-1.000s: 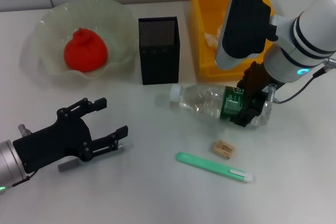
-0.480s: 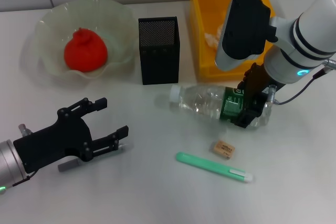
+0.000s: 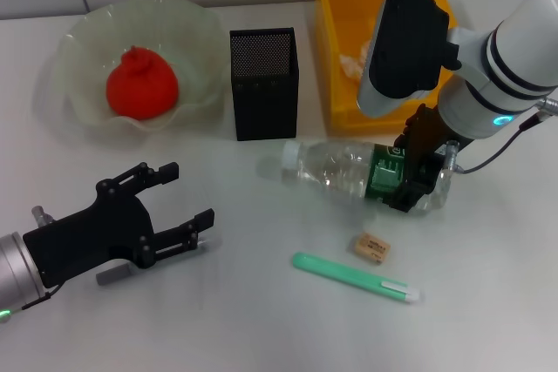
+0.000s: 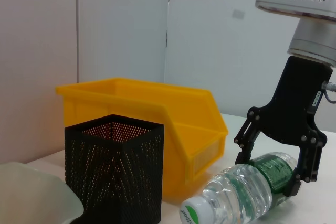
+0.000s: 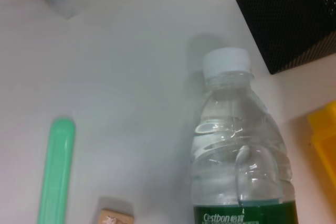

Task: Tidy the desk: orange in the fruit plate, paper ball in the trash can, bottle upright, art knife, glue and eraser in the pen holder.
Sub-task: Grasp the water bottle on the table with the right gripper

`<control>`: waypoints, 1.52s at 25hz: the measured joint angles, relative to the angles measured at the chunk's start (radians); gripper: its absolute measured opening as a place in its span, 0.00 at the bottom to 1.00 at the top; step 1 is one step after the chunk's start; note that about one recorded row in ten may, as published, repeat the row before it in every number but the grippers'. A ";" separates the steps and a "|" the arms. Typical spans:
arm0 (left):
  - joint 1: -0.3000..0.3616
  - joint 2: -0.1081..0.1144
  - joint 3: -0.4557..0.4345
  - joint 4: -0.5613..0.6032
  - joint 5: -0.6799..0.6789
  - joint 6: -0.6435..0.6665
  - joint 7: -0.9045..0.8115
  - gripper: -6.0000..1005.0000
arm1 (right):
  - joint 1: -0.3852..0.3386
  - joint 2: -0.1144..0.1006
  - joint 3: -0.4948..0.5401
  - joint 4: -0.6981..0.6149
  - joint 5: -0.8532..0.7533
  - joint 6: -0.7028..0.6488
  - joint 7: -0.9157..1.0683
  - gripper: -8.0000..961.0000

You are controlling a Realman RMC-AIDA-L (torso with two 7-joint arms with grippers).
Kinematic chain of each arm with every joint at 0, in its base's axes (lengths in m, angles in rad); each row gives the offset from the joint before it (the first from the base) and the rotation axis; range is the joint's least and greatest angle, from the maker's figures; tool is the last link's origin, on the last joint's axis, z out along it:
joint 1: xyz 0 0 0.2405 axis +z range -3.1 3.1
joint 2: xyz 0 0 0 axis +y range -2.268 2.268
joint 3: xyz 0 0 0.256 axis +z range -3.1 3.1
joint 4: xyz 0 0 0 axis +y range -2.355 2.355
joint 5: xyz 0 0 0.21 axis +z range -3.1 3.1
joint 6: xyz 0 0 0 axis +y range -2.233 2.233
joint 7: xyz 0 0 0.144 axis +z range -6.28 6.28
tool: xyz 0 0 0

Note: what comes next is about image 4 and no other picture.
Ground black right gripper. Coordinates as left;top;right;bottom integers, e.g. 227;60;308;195
233;56;333;198

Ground clear bottle with green label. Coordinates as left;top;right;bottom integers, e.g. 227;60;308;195
178;152;299;224

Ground black mesh pen holder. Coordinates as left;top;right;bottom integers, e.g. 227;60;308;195
64;114;165;222

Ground translucent wavy fruit plate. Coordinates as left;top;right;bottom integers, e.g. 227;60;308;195
0;162;85;224

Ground yellow plastic bin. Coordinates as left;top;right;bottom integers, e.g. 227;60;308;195
55;77;228;204

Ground right gripper cable with connector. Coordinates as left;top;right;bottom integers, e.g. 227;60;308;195
321;81;336;104

